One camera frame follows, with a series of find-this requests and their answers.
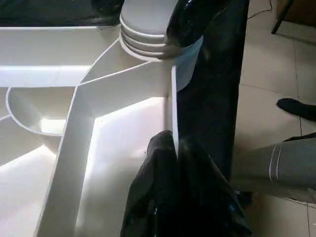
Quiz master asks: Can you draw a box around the grey trouser leg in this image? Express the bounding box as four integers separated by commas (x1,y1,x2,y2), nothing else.
230,137,316,204

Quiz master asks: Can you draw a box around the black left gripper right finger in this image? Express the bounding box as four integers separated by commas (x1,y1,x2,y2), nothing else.
178,137,252,237

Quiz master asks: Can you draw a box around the white plastic table leg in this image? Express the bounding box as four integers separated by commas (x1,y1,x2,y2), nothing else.
118,0,198,60

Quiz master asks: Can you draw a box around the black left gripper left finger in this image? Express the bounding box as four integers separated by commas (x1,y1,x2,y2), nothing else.
121,130,181,237

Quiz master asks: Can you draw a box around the black metal stand leg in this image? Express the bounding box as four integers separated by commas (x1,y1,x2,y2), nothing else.
271,0,297,35

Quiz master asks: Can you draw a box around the black work mat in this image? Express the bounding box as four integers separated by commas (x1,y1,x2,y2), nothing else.
0,0,250,183

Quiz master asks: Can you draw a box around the white plastic table top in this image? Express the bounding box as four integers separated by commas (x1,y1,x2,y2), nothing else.
0,25,204,237

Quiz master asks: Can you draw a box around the black shoe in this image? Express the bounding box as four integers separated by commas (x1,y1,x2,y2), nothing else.
276,98,316,123

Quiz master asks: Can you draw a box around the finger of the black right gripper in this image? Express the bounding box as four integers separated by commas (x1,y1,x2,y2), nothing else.
167,0,233,48

